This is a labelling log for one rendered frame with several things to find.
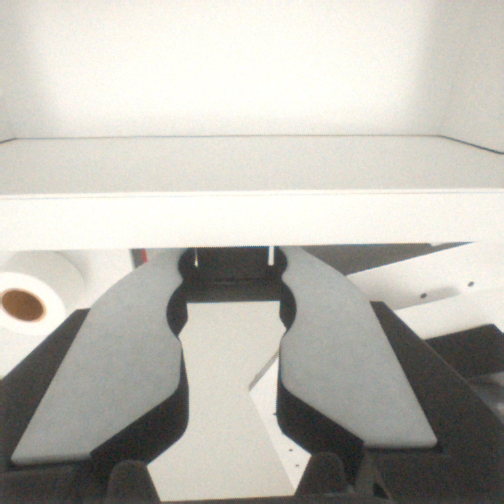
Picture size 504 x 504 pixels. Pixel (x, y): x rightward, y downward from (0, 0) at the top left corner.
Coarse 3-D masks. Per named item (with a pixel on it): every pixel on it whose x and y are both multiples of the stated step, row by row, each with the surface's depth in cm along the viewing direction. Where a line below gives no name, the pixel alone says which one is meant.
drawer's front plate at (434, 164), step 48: (0, 144) 15; (48, 144) 15; (96, 144) 15; (144, 144) 14; (192, 144) 14; (240, 144) 14; (288, 144) 14; (336, 144) 14; (384, 144) 15; (432, 144) 15; (0, 192) 8; (48, 192) 8; (96, 192) 8; (144, 192) 8; (192, 192) 8; (240, 192) 9; (288, 192) 9; (336, 192) 9; (384, 192) 9; (432, 192) 9; (480, 192) 9; (0, 240) 9; (48, 240) 9; (96, 240) 9; (144, 240) 9; (192, 240) 9; (240, 240) 9; (288, 240) 9; (336, 240) 9; (384, 240) 9; (432, 240) 9; (480, 240) 10
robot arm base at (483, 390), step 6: (474, 384) 31; (480, 384) 31; (486, 384) 31; (480, 390) 30; (486, 390) 30; (492, 390) 30; (498, 390) 31; (486, 396) 30; (492, 396) 30; (498, 396) 30; (486, 402) 29; (492, 402) 29; (498, 402) 29; (492, 408) 29; (498, 408) 29; (498, 414) 28
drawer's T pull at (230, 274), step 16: (208, 256) 11; (224, 256) 11; (240, 256) 11; (256, 256) 11; (208, 272) 12; (224, 272) 12; (240, 272) 12; (256, 272) 12; (272, 272) 12; (192, 288) 12; (208, 288) 12; (224, 288) 12; (240, 288) 12; (256, 288) 12; (272, 288) 12
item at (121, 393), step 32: (160, 256) 10; (192, 256) 12; (128, 288) 9; (160, 288) 9; (96, 320) 8; (128, 320) 8; (160, 320) 8; (96, 352) 7; (128, 352) 7; (160, 352) 7; (64, 384) 6; (96, 384) 6; (128, 384) 6; (160, 384) 6; (64, 416) 6; (96, 416) 5; (128, 416) 5; (160, 416) 6; (32, 448) 5; (64, 448) 5; (96, 448) 5; (128, 448) 6; (160, 448) 6
